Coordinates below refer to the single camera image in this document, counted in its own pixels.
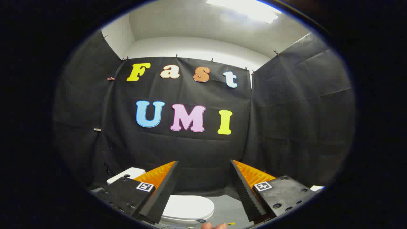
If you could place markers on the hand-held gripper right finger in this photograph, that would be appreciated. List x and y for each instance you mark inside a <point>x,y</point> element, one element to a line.
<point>243,190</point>

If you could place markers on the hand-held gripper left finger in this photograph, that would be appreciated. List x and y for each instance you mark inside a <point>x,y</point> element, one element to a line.
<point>165,190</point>

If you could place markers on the white toilet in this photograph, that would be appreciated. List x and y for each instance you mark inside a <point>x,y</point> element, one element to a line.
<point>127,174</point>

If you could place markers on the black backdrop cloth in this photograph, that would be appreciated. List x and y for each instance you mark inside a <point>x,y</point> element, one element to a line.
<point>197,149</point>

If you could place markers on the row of small black clips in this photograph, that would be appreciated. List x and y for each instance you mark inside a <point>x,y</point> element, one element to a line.
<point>175,56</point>

